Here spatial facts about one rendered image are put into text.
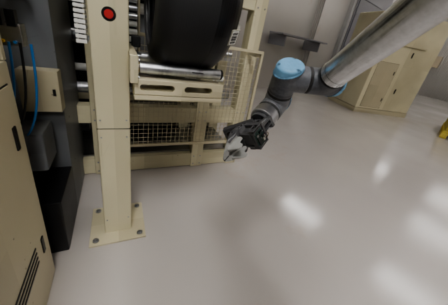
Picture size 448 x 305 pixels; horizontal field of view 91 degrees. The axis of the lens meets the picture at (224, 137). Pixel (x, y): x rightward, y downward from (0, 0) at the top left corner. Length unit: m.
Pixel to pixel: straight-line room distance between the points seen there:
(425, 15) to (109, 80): 0.93
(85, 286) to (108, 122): 0.71
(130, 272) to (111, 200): 0.35
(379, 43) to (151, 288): 1.20
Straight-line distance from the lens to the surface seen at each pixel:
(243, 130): 0.73
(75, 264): 1.36
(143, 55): 1.19
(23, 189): 0.93
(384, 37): 0.61
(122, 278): 1.27
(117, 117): 1.05
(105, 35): 0.97
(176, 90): 0.92
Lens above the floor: 1.06
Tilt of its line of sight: 25 degrees down
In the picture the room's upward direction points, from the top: 10 degrees clockwise
